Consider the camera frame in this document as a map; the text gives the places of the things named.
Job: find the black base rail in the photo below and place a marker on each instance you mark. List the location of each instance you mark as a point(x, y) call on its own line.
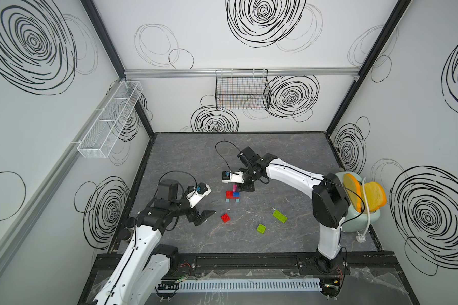
point(303, 263)

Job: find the small green lego brick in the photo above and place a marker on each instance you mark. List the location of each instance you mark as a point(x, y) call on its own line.
point(261, 228)

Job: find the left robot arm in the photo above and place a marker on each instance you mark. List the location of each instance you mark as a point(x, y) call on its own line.
point(146, 261)

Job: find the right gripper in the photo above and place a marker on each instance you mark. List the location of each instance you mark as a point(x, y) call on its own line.
point(244, 187)

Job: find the right toast slice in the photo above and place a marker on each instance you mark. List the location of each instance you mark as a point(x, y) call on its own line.
point(375, 196)

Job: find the toast slice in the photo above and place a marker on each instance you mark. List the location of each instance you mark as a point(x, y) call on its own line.
point(353, 189)
point(375, 196)

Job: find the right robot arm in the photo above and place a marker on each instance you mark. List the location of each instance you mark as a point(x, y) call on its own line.
point(330, 202)

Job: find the left toast slice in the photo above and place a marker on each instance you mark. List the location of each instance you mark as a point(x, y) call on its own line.
point(353, 189)

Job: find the long green lego brick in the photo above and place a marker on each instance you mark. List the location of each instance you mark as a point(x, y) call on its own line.
point(279, 216)

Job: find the small red lego brick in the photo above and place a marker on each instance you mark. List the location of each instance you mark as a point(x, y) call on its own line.
point(225, 218)

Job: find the black wire basket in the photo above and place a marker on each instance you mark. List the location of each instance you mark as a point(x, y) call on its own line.
point(242, 89)

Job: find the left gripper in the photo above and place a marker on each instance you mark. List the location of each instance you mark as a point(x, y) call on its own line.
point(192, 215)

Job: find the red long lego brick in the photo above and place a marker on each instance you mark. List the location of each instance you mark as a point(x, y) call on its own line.
point(230, 195)

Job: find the mint green toaster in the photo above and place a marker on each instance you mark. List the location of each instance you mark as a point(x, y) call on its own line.
point(359, 223)

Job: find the white wire shelf basket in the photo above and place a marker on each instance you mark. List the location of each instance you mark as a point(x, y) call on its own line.
point(107, 128)

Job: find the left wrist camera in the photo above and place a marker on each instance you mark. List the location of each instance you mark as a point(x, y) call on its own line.
point(198, 193)

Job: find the grey slotted cable duct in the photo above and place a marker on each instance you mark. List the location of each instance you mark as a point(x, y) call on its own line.
point(252, 285)

